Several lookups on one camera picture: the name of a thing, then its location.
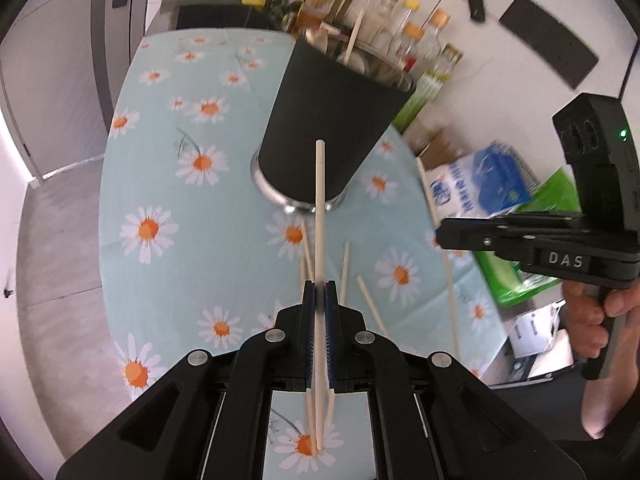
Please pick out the small black knob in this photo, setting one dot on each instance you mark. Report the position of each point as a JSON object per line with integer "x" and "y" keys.
{"x": 8, "y": 292}

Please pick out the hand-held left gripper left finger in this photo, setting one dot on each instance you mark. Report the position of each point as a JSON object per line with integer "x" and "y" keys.
{"x": 307, "y": 340}

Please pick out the black utensil holder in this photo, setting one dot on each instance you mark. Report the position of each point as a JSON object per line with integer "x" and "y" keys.
{"x": 330, "y": 115}

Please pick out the dark soy sauce bottle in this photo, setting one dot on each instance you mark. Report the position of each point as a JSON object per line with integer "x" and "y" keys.
{"x": 410, "y": 47}

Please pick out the black kitchen sink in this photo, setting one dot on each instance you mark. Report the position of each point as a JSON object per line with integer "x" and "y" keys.
{"x": 215, "y": 15}

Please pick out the black wall socket panel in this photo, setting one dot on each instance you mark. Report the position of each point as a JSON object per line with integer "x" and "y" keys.
{"x": 550, "y": 40}

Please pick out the long pale wooden chopstick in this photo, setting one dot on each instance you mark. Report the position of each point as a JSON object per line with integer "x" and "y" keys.
{"x": 320, "y": 185}

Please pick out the white and blue salt bag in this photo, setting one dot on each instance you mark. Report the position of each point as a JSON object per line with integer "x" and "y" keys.
{"x": 480, "y": 180}

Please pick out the yellow cap bottle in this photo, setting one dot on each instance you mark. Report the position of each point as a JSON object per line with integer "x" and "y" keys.
{"x": 411, "y": 7}

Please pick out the white lid spice jar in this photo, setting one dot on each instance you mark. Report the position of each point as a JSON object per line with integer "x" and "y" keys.
{"x": 425, "y": 127}

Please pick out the person's right hand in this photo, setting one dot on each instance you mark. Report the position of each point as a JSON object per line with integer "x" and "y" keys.
{"x": 582, "y": 320}

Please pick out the blue daisy print tablecloth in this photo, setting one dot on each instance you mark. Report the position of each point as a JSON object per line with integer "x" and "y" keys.
{"x": 165, "y": 110}

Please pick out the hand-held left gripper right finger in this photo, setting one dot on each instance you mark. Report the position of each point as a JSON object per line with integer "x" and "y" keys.
{"x": 331, "y": 340}

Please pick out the green sugar bag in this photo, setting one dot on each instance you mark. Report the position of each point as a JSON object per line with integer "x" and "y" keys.
{"x": 520, "y": 285}

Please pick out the person's right forearm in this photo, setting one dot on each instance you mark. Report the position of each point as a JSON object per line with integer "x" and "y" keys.
{"x": 610, "y": 405}

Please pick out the white cardboard box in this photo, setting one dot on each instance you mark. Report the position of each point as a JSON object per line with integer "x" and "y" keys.
{"x": 535, "y": 330}

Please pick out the bunch of wooden chopsticks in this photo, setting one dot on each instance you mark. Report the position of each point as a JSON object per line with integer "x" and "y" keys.
{"x": 344, "y": 270}

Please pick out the brown spice jar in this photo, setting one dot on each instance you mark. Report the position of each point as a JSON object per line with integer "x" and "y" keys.
{"x": 445, "y": 152}

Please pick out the brown cap clear bottle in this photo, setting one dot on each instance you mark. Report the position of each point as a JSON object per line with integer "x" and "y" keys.
{"x": 364, "y": 0}

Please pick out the grey door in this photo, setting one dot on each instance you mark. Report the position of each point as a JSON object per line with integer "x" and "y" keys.
{"x": 60, "y": 60}

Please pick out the dark cap clear bottle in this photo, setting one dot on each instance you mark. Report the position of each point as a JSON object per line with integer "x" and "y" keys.
{"x": 389, "y": 15}

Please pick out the orange cap clear bottle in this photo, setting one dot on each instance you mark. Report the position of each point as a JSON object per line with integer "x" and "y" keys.
{"x": 437, "y": 30}

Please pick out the green label oil bottle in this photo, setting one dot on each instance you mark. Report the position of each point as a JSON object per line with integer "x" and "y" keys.
{"x": 430, "y": 90}

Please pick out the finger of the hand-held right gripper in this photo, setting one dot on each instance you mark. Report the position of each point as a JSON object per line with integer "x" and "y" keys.
{"x": 475, "y": 225}
{"x": 475, "y": 241}

